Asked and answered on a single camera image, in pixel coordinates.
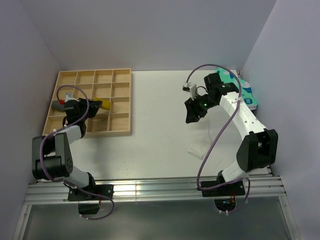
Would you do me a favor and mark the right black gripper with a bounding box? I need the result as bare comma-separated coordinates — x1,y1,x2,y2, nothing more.
184,93,218,124

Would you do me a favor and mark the yellow sock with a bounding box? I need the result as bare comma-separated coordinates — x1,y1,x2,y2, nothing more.
93,97,111,111

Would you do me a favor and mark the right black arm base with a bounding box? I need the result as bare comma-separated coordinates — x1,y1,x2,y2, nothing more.
200,181,246,213

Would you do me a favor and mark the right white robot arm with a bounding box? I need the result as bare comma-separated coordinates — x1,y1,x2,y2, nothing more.
182,73,279,195

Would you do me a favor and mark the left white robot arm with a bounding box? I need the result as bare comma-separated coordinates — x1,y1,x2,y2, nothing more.
31,98,103,200

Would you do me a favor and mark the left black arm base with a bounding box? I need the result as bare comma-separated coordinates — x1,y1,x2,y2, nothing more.
67,184,114,216

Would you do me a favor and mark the wooden compartment tray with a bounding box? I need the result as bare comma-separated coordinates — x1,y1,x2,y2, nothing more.
42,68,132,138

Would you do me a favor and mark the rolled grey sock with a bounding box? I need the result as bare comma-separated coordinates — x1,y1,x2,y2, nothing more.
51,100,65,112

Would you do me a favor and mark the aluminium rail frame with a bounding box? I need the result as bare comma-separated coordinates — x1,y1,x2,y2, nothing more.
14,71,301,240

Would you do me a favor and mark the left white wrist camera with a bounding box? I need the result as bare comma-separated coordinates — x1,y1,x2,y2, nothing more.
59,92,76,105

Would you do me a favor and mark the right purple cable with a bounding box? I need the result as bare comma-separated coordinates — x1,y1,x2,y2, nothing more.
186,63,251,214

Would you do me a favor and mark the purple cable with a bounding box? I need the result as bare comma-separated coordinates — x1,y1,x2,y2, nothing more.
186,63,251,214
39,84,116,221

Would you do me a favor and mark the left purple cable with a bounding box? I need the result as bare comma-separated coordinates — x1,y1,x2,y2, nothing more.
39,84,116,221

